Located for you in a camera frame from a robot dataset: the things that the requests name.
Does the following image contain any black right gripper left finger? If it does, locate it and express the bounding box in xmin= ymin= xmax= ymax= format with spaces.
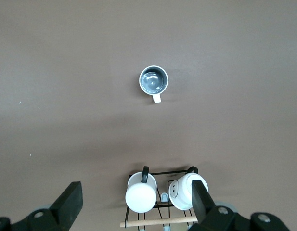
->
xmin=0 ymin=181 xmax=83 ymax=231

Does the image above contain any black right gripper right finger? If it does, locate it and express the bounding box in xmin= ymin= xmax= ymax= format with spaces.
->
xmin=187 ymin=180 xmax=291 ymax=231

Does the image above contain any white cup with dot print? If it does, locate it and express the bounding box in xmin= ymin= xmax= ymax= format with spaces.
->
xmin=168 ymin=166 xmax=209 ymax=211

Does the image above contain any plain white cup black handle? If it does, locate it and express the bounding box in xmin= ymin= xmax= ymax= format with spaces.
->
xmin=125 ymin=166 xmax=158 ymax=214

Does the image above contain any black wire rack wooden rod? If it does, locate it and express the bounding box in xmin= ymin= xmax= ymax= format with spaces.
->
xmin=119 ymin=168 xmax=199 ymax=231

